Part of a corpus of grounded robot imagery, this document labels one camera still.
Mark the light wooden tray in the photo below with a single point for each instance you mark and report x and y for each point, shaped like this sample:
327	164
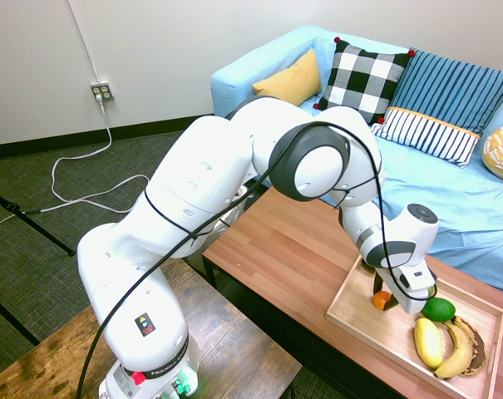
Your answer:
400	332

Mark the orange tangerine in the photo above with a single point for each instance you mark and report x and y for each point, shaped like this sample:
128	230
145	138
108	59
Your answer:
381	300

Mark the dark wooden robot stand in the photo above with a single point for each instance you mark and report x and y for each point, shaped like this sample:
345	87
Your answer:
218	332

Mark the white trash bin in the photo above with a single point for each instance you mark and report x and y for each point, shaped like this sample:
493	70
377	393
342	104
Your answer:
239	195

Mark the mustard yellow pillow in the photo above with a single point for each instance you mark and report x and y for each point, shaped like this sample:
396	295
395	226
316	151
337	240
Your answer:
292	81

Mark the black tripod stand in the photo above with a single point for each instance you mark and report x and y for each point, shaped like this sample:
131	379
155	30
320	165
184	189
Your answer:
39	226

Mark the blue striped pillow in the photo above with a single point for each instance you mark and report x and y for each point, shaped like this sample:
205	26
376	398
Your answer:
450	93

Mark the green lime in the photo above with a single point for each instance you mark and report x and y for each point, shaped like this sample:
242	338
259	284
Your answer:
440	309

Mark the brown overripe banana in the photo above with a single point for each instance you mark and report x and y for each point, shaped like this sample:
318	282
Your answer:
479	351

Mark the wooden coffee table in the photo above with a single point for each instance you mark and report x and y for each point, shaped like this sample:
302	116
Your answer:
284	249

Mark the yellow lemon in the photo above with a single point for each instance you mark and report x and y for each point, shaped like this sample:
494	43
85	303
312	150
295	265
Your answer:
428	343

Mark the navy white striped pillow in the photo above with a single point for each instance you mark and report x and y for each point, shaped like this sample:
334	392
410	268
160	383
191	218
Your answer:
430	135

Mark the light blue sofa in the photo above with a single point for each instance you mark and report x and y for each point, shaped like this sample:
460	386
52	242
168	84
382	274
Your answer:
450	187

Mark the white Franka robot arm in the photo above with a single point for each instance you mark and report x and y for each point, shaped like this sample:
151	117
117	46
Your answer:
201	199

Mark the yellow white patterned pillow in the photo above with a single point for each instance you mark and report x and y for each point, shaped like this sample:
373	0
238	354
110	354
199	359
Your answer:
502	151

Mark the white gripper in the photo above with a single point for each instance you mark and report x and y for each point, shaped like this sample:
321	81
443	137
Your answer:
415	291

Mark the yellow banana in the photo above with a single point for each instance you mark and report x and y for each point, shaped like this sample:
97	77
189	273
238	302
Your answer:
459	353

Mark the black white checkered pillow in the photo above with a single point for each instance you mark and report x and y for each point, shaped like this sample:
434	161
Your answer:
361	81

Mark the wall power outlet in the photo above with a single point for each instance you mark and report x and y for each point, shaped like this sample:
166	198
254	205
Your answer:
102	91

